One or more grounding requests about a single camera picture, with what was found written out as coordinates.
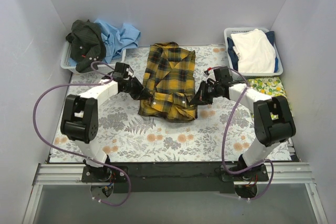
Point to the lemon print cloth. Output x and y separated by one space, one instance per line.
268 85

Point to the floral table mat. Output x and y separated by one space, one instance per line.
127 137

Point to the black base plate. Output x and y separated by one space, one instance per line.
186 176

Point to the yellow plaid flannel shirt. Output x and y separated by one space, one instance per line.
169 78

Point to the black pinstripe shirt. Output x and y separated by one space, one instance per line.
86 44

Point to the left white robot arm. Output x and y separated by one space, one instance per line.
80 121

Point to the left white laundry basket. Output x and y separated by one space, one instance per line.
65 63

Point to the white folded shirt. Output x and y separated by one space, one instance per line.
254 51

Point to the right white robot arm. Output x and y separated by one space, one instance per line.
273 120

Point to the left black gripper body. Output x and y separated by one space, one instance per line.
137 92

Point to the light blue shirt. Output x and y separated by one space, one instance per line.
116 40

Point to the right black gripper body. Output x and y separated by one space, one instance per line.
206 94

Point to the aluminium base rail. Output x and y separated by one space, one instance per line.
70 174

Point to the navy blue folded shirt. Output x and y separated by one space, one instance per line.
231 51

